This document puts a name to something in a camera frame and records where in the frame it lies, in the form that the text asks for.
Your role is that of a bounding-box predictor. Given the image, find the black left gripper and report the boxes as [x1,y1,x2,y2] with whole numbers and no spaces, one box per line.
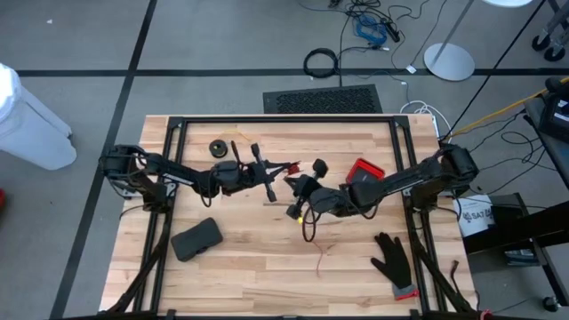
[239,141,300,204]

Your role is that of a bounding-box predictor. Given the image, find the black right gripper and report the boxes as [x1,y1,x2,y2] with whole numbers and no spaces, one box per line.
[283,158,330,220]

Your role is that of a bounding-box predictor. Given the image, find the yellow cord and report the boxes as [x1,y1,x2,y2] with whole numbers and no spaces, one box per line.
[216,128,252,144]

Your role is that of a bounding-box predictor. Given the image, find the red cord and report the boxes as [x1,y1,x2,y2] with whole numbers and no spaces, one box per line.
[286,162,331,277]

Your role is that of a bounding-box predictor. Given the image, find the black glove red cuff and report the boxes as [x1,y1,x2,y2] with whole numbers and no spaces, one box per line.
[370,231,421,302]

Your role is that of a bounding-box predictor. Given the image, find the red square container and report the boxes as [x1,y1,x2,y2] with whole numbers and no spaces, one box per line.
[345,157,387,186]

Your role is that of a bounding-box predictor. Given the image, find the black perforated floor mat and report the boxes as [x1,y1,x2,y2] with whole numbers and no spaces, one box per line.
[262,84,384,115]

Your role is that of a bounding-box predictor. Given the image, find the black zip case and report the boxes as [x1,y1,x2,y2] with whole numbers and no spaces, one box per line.
[170,217,224,263]

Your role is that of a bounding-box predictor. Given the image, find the black power strip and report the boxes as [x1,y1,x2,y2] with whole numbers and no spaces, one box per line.
[380,17,402,44]

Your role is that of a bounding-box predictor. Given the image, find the white printed paper sheet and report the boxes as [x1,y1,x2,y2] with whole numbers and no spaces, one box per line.
[455,194,496,238]

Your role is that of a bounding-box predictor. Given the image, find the white round stand base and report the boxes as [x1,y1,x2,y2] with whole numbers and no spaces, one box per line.
[422,0,477,83]

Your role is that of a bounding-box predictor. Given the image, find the black side table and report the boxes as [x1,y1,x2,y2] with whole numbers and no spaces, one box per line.
[461,95,569,308]

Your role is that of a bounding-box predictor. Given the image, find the white bin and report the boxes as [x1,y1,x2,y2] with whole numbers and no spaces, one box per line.
[0,61,78,172]

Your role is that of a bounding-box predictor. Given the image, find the black device white labels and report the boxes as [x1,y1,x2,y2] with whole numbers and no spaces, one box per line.
[540,75,569,144]

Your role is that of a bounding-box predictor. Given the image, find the grey wheeled cart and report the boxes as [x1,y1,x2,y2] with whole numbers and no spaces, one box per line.
[531,0,569,63]

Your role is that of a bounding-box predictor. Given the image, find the coiled black floor cable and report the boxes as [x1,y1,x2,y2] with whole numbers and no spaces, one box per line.
[302,47,341,80]

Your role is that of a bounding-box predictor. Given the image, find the white floor cable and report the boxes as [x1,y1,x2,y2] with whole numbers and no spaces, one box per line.
[398,100,450,134]

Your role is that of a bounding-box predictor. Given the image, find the blue floor cable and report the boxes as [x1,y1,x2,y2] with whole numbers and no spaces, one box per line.
[353,14,389,46]

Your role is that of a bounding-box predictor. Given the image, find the yellow floor cable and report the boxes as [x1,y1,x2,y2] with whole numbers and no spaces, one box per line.
[451,76,569,137]

